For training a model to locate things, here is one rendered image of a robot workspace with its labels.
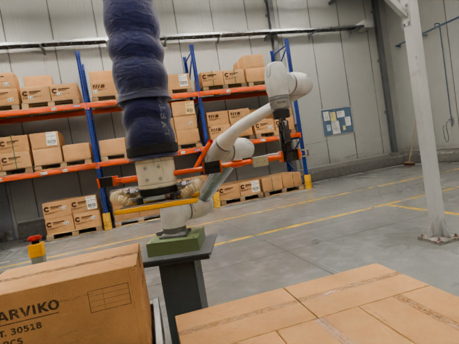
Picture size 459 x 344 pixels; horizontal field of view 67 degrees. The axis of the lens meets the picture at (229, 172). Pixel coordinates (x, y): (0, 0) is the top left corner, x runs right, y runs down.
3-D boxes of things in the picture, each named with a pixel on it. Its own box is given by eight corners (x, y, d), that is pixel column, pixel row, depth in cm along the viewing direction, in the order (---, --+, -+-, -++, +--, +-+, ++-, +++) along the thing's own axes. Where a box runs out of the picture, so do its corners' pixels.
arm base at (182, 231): (160, 233, 243) (160, 225, 243) (191, 229, 241) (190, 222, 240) (152, 240, 225) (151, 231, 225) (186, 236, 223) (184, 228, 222)
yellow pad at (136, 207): (114, 216, 140) (112, 203, 140) (121, 211, 150) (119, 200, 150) (197, 203, 141) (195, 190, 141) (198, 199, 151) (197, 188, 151)
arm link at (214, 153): (210, 134, 186) (229, 132, 195) (196, 153, 199) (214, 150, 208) (221, 154, 182) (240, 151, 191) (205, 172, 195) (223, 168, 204)
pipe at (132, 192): (114, 206, 142) (111, 192, 142) (129, 198, 167) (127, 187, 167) (196, 193, 143) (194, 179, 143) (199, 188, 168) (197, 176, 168)
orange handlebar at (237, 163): (95, 189, 151) (94, 181, 151) (115, 183, 181) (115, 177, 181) (304, 157, 153) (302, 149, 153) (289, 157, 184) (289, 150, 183)
